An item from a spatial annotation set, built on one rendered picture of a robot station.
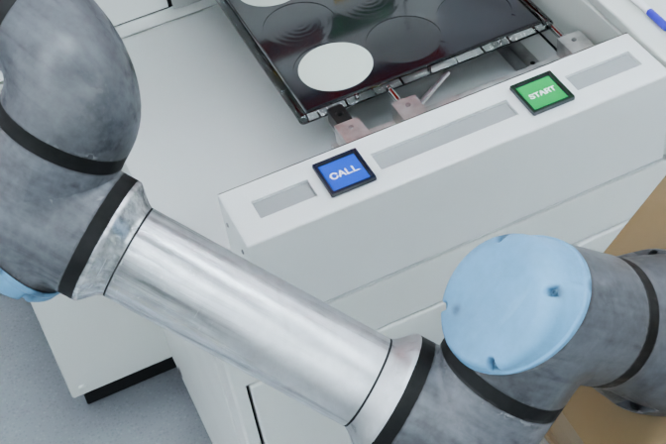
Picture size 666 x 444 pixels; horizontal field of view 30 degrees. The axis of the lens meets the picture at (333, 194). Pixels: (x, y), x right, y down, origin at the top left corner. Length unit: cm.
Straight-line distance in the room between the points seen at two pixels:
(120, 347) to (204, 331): 131
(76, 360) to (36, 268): 129
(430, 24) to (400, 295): 40
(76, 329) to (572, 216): 103
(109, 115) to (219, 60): 84
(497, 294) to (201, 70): 91
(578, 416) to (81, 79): 57
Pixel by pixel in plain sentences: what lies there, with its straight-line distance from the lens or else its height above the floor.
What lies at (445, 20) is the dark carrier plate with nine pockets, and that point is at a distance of 172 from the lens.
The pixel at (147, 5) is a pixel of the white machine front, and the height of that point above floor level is 86.
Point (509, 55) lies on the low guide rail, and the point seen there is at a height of 84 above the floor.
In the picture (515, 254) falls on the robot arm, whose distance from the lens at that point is 101.
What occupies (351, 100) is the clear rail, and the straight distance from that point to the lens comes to 160.
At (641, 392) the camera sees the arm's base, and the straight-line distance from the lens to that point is 112.
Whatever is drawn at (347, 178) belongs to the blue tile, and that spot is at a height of 96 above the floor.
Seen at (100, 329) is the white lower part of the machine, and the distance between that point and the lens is 230.
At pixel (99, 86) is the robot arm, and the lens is 100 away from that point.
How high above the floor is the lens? 194
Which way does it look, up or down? 45 degrees down
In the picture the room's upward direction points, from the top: 9 degrees counter-clockwise
